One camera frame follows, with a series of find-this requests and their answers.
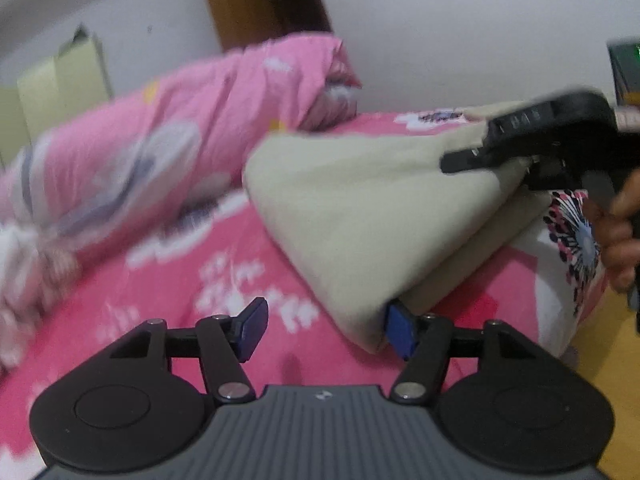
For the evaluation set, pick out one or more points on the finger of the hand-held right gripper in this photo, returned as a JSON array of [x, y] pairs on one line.
[[470, 160]]

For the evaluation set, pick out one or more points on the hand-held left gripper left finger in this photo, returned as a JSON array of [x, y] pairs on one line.
[[252, 330]]

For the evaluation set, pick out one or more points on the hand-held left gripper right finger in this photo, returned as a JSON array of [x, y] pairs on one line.
[[400, 330]]

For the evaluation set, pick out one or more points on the beige zip jacket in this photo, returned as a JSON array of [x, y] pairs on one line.
[[375, 220]]

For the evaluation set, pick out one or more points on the person's right hand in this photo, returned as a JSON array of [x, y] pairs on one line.
[[620, 245]]

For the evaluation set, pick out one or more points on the pink floral bed blanket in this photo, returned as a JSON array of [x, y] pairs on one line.
[[175, 280]]

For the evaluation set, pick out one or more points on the pink floral quilt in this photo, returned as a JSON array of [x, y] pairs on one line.
[[175, 135]]

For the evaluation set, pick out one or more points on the pink checked garment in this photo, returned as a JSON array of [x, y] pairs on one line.
[[45, 270]]

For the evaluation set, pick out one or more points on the brown wooden door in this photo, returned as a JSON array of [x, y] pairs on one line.
[[260, 0]]

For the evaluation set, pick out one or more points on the pale green wardrobe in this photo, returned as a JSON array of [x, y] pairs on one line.
[[65, 75]]

